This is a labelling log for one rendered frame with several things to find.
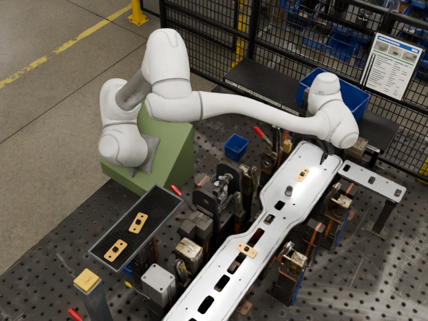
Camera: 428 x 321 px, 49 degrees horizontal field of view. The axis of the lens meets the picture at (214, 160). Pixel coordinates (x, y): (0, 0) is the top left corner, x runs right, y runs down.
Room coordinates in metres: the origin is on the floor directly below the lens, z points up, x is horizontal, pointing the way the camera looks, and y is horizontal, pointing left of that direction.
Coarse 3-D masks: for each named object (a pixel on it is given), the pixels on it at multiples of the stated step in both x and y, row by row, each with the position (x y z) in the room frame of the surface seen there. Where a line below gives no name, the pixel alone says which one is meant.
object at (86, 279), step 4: (84, 272) 0.73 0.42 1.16; (88, 272) 0.73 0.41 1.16; (80, 276) 0.71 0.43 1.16; (84, 276) 0.71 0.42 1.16; (88, 276) 0.71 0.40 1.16; (92, 276) 0.71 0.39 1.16; (96, 276) 0.71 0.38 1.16; (76, 280) 0.70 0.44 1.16; (80, 280) 0.70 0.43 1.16; (84, 280) 0.70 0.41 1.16; (88, 280) 0.70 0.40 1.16; (92, 280) 0.70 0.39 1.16; (96, 280) 0.70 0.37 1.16; (76, 284) 0.69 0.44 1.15; (80, 284) 0.68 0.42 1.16; (84, 284) 0.68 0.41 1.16; (88, 284) 0.68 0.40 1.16; (92, 284) 0.69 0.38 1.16; (84, 288) 0.67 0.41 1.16; (88, 288) 0.67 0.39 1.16
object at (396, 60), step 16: (384, 32) 1.76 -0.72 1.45; (384, 48) 1.75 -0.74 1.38; (400, 48) 1.71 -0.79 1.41; (416, 48) 1.68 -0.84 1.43; (384, 64) 1.74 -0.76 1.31; (400, 64) 1.70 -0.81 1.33; (416, 64) 1.67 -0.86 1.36; (368, 80) 1.76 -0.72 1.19; (384, 80) 1.72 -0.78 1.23; (400, 80) 1.69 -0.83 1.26; (400, 96) 1.67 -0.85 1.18
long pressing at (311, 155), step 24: (312, 144) 1.51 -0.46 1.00; (288, 168) 1.35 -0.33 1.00; (312, 168) 1.36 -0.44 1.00; (336, 168) 1.37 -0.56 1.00; (264, 192) 1.21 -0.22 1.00; (312, 192) 1.22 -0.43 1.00; (264, 216) 1.09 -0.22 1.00; (288, 216) 1.10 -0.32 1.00; (240, 240) 0.97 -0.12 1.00; (264, 240) 0.98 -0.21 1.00; (216, 264) 0.86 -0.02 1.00; (264, 264) 0.87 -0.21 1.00; (192, 288) 0.76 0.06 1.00; (240, 288) 0.77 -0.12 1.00; (168, 312) 0.67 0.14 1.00; (192, 312) 0.67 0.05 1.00; (216, 312) 0.67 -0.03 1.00
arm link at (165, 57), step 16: (160, 32) 1.34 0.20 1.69; (176, 32) 1.37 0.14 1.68; (160, 48) 1.29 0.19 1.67; (176, 48) 1.30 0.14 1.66; (144, 64) 1.31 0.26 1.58; (160, 64) 1.24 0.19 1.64; (176, 64) 1.25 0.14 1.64; (112, 80) 1.63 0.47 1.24; (144, 80) 1.33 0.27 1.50; (160, 80) 1.20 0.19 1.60; (112, 96) 1.51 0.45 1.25; (128, 96) 1.42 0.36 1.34; (144, 96) 1.38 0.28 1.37; (112, 112) 1.47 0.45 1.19; (128, 112) 1.48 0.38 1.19
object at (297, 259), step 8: (296, 256) 0.89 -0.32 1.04; (304, 256) 0.89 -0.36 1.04; (280, 264) 0.88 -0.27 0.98; (288, 264) 0.87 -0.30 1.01; (296, 264) 0.85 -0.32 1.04; (304, 264) 0.86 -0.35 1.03; (280, 272) 0.88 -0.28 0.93; (288, 272) 0.86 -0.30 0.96; (296, 272) 0.85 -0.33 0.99; (280, 280) 0.88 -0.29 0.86; (288, 280) 0.86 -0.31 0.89; (296, 280) 0.84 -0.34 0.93; (280, 288) 0.87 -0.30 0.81; (288, 288) 0.86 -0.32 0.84; (296, 288) 0.85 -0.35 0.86; (272, 296) 0.88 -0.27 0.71; (280, 296) 0.86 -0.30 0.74; (288, 296) 0.85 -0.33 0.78; (288, 304) 0.84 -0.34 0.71
